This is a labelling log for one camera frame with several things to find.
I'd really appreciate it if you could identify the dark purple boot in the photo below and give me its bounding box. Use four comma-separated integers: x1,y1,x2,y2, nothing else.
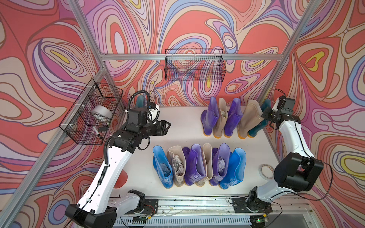
201,97,219,136
224,98,243,137

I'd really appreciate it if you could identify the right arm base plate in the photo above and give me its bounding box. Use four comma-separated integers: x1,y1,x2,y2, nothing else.
228,197,273,214

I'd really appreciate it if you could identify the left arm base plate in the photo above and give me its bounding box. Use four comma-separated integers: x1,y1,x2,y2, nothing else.
131,199,159,216

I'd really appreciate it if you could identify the black wire basket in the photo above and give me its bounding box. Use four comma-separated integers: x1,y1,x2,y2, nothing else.
60,79,123,145
164,47,227,82

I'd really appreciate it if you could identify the black wire basket left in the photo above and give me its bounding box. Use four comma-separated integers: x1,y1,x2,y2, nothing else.
60,79,123,145

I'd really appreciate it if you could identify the beige boot front right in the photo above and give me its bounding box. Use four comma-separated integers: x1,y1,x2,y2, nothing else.
195,143,213,187

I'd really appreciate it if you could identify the blue boot front right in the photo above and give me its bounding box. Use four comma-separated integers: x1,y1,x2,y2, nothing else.
219,148,247,190

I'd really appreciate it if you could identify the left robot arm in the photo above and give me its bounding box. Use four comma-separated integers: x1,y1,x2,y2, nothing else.
65,120,171,228

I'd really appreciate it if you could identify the tape roll on table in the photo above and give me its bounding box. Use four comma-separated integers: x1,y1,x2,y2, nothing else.
259,164,274,181

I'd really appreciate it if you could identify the teal boot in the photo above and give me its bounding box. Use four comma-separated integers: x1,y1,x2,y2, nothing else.
247,98,271,138
136,95,146,108

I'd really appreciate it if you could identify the white tape roll in basket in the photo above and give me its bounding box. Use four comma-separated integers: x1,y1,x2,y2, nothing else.
91,105,113,122

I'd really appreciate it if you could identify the beige boot back right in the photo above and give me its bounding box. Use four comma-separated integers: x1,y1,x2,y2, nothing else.
237,100,264,139

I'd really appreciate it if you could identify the blue boot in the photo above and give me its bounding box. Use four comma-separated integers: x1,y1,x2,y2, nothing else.
153,145,174,189
219,148,247,190

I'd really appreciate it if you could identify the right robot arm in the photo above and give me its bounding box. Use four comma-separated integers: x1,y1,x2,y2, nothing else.
246,108,324,210

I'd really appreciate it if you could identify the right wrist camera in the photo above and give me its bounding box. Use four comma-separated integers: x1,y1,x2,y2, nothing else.
272,96,296,115

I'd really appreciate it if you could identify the purple boot front left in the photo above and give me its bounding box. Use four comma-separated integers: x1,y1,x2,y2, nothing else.
182,144,206,186

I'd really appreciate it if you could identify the beige boot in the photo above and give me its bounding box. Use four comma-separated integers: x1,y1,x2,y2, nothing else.
195,143,213,187
237,100,264,139
213,98,228,138
167,145,186,187

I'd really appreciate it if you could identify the black wire basket back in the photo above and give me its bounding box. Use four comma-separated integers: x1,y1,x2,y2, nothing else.
164,47,227,82

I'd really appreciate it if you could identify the beige boot front left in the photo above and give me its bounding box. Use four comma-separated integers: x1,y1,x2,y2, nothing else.
167,145,186,187

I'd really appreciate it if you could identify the purple boot front right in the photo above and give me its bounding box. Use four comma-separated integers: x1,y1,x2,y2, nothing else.
210,143,231,186

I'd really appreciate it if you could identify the red cup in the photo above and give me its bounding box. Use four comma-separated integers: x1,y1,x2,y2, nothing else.
114,170,128,189

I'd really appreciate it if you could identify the blue boot front left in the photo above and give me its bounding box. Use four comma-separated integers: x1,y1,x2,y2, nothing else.
153,145,174,189

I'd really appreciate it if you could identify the beige boot back left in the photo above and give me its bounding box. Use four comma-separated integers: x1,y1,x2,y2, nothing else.
213,98,228,138

